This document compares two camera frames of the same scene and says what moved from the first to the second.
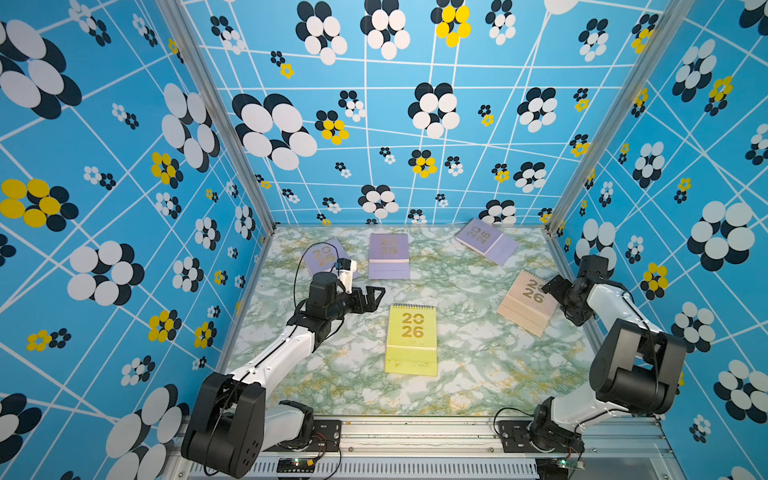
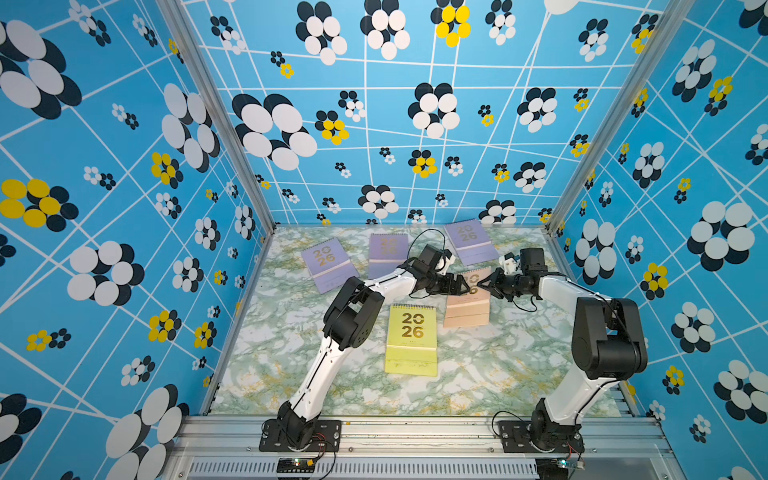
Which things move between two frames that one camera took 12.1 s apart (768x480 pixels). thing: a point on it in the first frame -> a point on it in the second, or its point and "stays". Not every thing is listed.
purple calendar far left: x=321 y=258 stays
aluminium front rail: x=472 y=447 stays
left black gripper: x=371 y=303 -> x=448 y=285
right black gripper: x=559 y=284 -> x=492 y=288
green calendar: x=412 y=340 stays
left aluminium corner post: x=228 y=106 stays
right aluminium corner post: x=668 y=21 stays
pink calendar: x=527 y=305 -> x=473 y=308
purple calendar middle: x=389 y=256 stays
